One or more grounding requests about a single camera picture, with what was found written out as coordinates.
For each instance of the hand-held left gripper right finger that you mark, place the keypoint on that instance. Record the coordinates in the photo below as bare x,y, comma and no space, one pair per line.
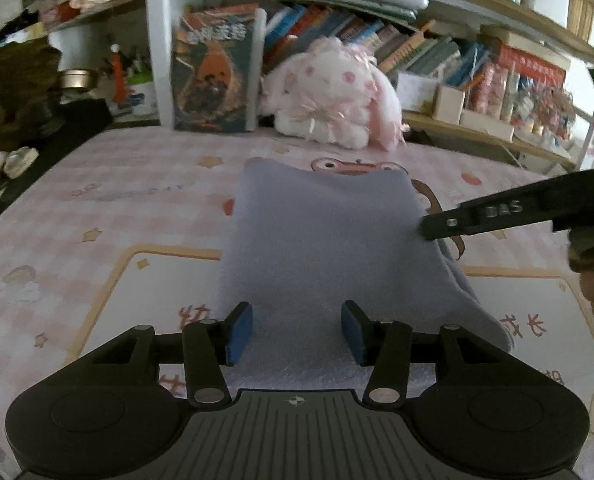
354,332

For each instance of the white and pink plush rabbit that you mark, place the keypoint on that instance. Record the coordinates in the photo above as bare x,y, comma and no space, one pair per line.
332,90

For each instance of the olive brown cloth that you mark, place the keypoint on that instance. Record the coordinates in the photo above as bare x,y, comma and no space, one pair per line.
12,95

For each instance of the red tassel pen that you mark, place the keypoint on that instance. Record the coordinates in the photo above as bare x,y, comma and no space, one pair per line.
118,75

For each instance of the pink boxed book set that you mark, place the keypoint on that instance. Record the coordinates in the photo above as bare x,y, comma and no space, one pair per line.
494,92

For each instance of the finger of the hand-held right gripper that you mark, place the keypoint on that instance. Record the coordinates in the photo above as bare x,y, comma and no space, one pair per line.
497,210

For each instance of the round metal tin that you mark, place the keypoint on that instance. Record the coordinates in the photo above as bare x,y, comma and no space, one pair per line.
78,80

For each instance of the white smartwatch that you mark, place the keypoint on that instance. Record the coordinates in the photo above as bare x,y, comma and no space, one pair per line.
22,160

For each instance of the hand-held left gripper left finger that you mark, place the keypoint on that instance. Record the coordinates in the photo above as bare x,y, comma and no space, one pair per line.
239,332

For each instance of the cluster of small figurines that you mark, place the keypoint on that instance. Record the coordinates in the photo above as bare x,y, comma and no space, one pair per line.
547,110

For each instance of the small white open box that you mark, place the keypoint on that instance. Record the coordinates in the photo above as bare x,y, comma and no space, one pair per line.
449,105

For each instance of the white plastic jar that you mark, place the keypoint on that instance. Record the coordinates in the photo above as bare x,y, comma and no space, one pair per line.
142,95

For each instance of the pink checked table mat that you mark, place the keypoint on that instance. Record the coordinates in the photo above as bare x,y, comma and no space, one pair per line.
102,220

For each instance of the dark illustrated novel box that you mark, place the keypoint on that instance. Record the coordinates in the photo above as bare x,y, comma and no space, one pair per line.
212,70

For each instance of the red book box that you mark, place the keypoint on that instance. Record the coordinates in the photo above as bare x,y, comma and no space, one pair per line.
532,62

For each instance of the white square box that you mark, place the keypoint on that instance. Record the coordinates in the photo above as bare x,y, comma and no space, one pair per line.
414,90

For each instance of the beige and lavender sweater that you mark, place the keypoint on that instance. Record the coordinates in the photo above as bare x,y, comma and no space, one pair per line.
317,240

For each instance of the flat white box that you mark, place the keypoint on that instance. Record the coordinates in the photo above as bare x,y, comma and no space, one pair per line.
487,127

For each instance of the row of shelf books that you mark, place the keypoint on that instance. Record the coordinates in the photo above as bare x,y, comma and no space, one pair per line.
377,35

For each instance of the white shelf unit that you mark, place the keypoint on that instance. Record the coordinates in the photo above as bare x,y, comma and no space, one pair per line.
157,50

